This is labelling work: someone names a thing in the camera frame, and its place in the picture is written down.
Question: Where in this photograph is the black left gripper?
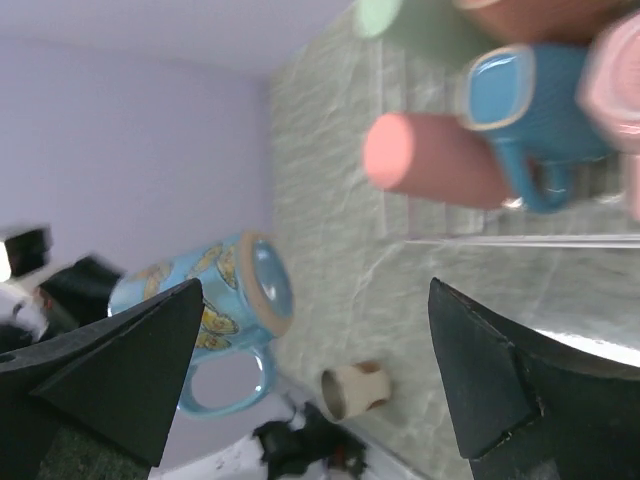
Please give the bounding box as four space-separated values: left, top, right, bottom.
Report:
1 227 123 345

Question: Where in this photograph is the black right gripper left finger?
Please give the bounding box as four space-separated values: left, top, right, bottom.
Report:
1 280 203 479

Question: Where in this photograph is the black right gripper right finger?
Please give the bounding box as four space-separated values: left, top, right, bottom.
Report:
428 278 639 480

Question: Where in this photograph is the blue mug orange interior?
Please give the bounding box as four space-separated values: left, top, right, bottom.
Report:
108 230 294 417

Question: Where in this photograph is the stainless steel cup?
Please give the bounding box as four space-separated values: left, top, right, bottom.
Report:
320 360 392 422

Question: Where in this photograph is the tall pink plastic cup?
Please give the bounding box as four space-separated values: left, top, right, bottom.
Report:
362 112 513 210

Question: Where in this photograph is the blue flowered mug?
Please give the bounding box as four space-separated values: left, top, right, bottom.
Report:
456 43 613 213

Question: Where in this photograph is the white and pink mug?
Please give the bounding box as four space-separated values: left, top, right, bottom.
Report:
576 11 639 219

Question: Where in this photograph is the brown-pink ceramic mug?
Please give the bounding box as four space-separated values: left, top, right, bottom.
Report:
453 0 634 45

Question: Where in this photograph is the tall green plastic cup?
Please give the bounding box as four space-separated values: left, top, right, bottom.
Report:
353 0 499 70

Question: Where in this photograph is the white wire dish rack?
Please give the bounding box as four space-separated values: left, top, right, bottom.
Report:
379 53 639 249

